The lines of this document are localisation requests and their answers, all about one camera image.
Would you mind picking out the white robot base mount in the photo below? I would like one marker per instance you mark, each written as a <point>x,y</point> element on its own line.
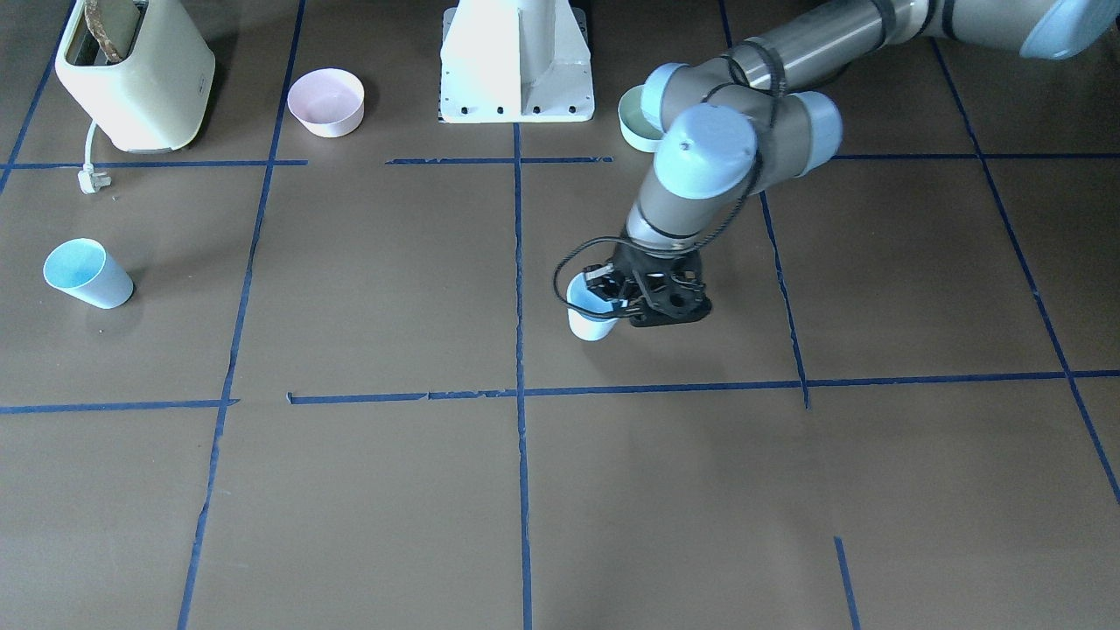
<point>515,62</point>

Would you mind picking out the light blue cup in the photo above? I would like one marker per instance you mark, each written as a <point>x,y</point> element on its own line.
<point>589,316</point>
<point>84,269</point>

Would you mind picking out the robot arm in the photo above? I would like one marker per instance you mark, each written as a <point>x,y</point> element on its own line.
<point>751,118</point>

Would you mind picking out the green bowl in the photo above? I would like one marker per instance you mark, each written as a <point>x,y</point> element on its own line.
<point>635,129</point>

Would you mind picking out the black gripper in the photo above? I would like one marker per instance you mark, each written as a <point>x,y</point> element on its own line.
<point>627,265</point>

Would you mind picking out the bread slice in toaster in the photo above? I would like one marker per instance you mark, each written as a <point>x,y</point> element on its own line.
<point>114,26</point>

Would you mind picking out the cream toaster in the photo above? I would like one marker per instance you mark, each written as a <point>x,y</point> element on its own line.
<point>155,98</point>

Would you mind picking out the pink bowl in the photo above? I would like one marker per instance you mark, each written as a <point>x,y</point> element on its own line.
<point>329,102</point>

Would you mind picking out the white power plug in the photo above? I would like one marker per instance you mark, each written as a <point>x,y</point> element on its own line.
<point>90,180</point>

